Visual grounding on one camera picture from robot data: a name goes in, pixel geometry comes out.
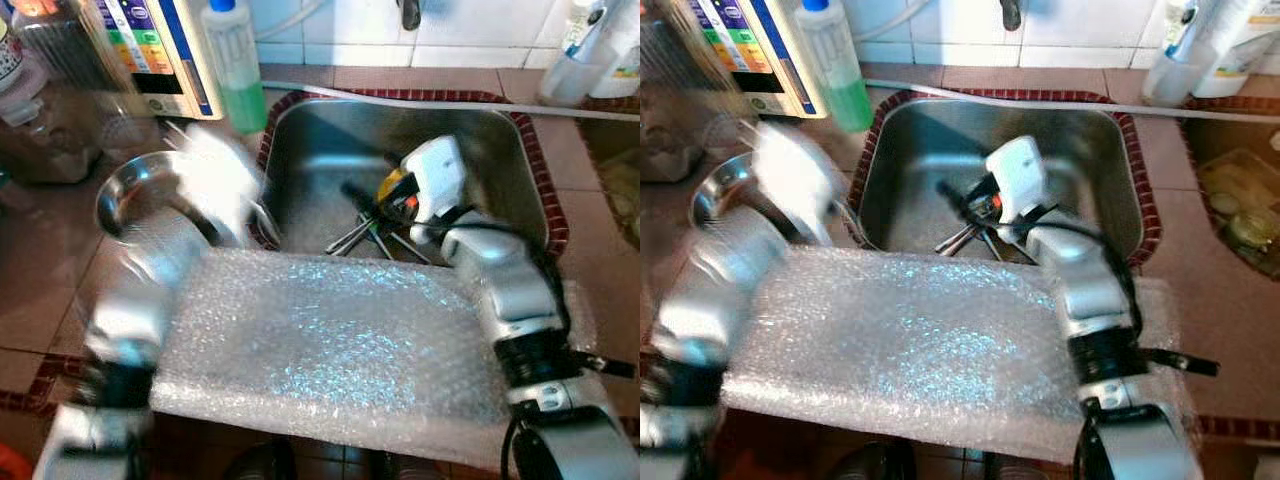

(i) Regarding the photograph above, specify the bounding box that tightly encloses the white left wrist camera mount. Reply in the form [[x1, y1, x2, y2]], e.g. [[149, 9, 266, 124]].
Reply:
[[739, 119, 852, 247], [164, 119, 267, 247]]

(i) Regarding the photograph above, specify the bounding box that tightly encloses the yellow plastic bowl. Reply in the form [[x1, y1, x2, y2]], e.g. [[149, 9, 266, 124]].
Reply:
[[377, 167, 417, 217]]

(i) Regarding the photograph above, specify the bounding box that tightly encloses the green soap bottle blue cap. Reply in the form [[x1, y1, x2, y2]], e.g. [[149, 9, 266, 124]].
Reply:
[[200, 0, 270, 137], [797, 0, 875, 135]]

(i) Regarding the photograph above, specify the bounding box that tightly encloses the stainless steel sink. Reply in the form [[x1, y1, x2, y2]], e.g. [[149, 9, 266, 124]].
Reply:
[[261, 94, 554, 264], [857, 97, 1147, 264]]

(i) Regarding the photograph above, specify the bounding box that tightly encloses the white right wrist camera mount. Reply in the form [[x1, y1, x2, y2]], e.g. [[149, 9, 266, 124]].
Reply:
[[984, 134, 1052, 227], [399, 134, 469, 227]]

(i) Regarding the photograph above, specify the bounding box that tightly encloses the straight white tube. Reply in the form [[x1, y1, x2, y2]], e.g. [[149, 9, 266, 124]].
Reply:
[[260, 79, 641, 124], [865, 77, 1280, 124]]

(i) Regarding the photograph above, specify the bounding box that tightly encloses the rectangular glass container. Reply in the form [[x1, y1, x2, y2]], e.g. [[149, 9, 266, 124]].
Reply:
[[600, 150, 641, 202], [1198, 150, 1280, 217]]

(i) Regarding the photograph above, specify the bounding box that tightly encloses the curved white hose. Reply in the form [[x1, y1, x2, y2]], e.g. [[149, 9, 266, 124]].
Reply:
[[255, 0, 327, 44], [870, 0, 932, 44]]

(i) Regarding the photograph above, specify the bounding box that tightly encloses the pale pink plastic lid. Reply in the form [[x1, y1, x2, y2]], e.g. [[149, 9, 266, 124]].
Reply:
[[0, 68, 47, 127]]

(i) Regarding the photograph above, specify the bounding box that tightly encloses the small white squeeze bottle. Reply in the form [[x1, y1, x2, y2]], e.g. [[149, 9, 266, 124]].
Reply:
[[560, 0, 607, 62], [1160, 0, 1200, 62]]

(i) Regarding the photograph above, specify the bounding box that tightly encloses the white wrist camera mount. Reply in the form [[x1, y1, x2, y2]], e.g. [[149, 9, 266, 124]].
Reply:
[[164, 119, 267, 247], [739, 119, 852, 247], [399, 134, 469, 227], [984, 134, 1052, 227]]

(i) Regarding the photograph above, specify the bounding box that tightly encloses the white blue water ionizer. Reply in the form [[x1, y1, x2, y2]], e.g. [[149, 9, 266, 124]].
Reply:
[[675, 0, 830, 120], [75, 0, 227, 122]]

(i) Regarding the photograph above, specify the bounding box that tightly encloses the clear bubble wrap sheet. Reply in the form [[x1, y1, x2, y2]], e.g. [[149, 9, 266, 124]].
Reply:
[[150, 247, 602, 472], [720, 244, 1202, 464]]

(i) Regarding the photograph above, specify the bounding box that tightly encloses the dark tiled wash basin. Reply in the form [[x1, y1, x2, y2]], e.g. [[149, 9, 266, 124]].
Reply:
[[1185, 110, 1280, 282], [575, 110, 641, 252]]

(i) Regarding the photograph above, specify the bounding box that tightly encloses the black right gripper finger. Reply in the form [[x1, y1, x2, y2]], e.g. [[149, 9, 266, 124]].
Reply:
[[936, 180, 987, 225], [339, 180, 401, 228]]

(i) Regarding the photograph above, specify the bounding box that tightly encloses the round glass cup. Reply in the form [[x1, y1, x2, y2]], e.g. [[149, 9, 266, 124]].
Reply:
[[1228, 208, 1280, 252]]

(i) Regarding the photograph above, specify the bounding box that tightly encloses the patterned ceramic cup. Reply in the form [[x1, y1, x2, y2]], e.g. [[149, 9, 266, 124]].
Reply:
[[0, 18, 25, 93]]

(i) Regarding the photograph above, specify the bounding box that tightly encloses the clear plastic cup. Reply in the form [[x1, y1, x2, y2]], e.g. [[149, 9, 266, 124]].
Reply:
[[540, 40, 602, 110], [1142, 40, 1202, 110]]

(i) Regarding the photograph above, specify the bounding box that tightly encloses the large white detergent bottle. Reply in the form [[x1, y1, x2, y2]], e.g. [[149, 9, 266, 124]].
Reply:
[[1190, 0, 1280, 100], [590, 0, 641, 100]]

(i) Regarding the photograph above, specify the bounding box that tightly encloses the round steel bowl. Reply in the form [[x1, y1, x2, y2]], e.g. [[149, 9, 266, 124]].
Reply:
[[690, 150, 852, 247], [95, 150, 267, 247]]

